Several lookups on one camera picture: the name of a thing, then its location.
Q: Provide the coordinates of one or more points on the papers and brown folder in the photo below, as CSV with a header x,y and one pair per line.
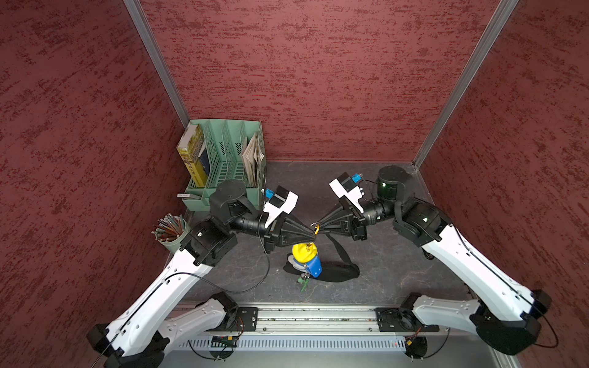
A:
x,y
252,158

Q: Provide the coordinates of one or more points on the green plastic file organizer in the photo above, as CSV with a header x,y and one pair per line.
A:
x,y
225,140

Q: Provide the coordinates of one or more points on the white ruler stick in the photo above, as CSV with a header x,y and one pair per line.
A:
x,y
188,196

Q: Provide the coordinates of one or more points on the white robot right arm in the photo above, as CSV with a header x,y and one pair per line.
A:
x,y
503,313

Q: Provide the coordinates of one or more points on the yellow book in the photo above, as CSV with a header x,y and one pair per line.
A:
x,y
189,148

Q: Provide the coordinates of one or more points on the pencils bundle in cup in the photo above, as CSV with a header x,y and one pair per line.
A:
x,y
169,228

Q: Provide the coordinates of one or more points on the aluminium corner post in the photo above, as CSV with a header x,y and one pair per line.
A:
x,y
141,24
484,45

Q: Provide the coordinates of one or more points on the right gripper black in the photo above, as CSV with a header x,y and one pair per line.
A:
x,y
359,225

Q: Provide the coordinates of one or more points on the wrist white camera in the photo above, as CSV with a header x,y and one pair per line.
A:
x,y
277,202
346,186

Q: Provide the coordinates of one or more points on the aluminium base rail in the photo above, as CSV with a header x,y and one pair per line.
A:
x,y
274,319

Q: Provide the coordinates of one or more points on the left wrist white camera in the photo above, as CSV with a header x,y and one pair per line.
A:
x,y
277,202

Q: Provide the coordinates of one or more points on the yellow blue doll decoration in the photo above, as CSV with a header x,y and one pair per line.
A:
x,y
304,259

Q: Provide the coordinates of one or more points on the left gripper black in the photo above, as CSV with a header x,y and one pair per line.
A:
x,y
273,232

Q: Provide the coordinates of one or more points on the white perforated cable tray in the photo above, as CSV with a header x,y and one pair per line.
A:
x,y
346,344

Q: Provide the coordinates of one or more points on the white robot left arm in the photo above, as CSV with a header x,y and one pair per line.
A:
x,y
144,334

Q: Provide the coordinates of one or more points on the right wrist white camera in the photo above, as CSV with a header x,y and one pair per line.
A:
x,y
346,186

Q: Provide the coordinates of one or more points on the black corduroy bag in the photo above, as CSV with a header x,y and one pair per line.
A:
x,y
334,271

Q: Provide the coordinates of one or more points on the aluminium corner post left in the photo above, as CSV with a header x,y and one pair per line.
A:
x,y
141,24

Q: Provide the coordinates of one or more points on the green pencil cup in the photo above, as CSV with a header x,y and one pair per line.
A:
x,y
174,246

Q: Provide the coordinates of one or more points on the aluminium corner post right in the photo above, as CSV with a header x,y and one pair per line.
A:
x,y
484,45

